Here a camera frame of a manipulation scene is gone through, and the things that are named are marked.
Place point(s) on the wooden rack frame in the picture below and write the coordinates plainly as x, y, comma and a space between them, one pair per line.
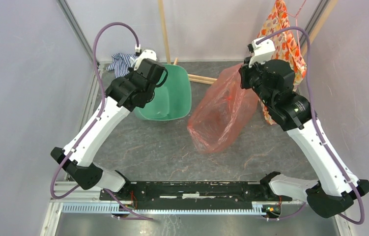
192, 78

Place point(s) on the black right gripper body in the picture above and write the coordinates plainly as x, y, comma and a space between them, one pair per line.
253, 77

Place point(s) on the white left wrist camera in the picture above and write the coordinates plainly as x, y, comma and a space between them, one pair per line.
145, 54

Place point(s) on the left aluminium corner post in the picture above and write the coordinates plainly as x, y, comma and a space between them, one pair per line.
68, 13

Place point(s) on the right aluminium corner post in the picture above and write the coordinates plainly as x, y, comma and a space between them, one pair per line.
319, 17

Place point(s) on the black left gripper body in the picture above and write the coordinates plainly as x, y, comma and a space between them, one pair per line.
150, 97

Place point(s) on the slotted cable duct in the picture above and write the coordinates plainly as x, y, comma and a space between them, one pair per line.
114, 208

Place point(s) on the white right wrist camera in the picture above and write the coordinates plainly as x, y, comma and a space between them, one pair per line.
261, 51

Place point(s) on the green plastic trash bin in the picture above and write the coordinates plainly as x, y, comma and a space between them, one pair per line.
173, 100

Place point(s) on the aluminium corner post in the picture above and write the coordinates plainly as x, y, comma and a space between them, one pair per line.
68, 13
319, 17

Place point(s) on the floral orange cloth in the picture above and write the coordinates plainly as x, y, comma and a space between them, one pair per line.
286, 47

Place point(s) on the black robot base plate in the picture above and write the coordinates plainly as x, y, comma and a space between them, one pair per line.
194, 195

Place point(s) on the blue white striped cloth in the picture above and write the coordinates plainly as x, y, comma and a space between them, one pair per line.
121, 63

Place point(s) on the pink wire hanger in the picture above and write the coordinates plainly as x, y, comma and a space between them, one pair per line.
293, 9

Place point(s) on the red plastic trash bag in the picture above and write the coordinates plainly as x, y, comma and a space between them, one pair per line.
221, 115

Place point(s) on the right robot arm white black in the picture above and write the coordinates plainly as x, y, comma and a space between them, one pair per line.
336, 187

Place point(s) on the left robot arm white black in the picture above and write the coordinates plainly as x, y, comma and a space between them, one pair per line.
123, 95

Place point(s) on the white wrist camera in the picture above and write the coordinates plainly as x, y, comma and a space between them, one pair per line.
261, 51
145, 54

